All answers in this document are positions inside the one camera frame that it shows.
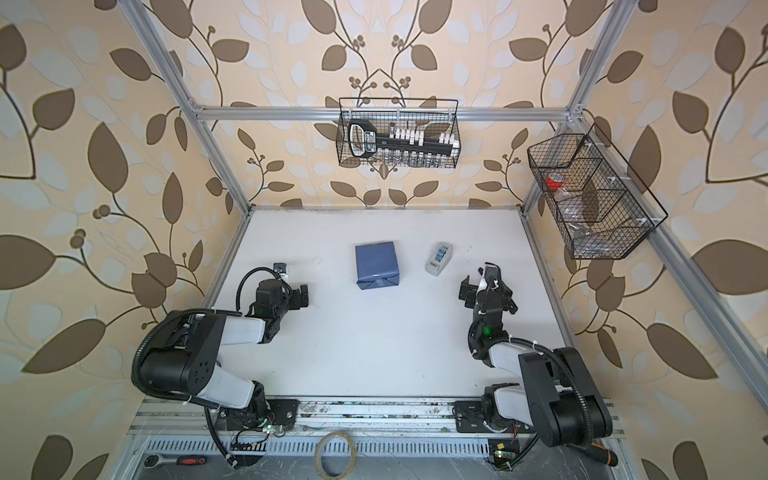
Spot grey tape dispenser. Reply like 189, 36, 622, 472
425, 242, 453, 276

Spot light blue wrapping paper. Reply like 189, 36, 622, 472
355, 241, 400, 290

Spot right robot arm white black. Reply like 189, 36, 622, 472
458, 263, 613, 449

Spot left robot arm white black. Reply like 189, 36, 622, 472
131, 267, 309, 414

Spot clear tape roll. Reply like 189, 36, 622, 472
313, 431, 358, 480

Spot black socket set holder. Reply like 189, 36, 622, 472
346, 120, 461, 159

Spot orange black screwdriver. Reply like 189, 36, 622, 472
573, 443, 618, 467

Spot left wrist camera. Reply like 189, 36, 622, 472
273, 262, 288, 281

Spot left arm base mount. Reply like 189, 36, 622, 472
214, 398, 300, 432

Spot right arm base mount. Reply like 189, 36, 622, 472
452, 400, 535, 435

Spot aluminium mounting rail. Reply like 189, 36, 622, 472
128, 395, 625, 439

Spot right black wire basket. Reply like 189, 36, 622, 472
527, 124, 668, 260

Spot black wire basket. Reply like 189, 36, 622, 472
335, 96, 462, 169
527, 124, 668, 260

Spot back black wire basket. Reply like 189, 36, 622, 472
335, 96, 462, 169

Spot ratchet wrench red handle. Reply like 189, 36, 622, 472
143, 454, 207, 469

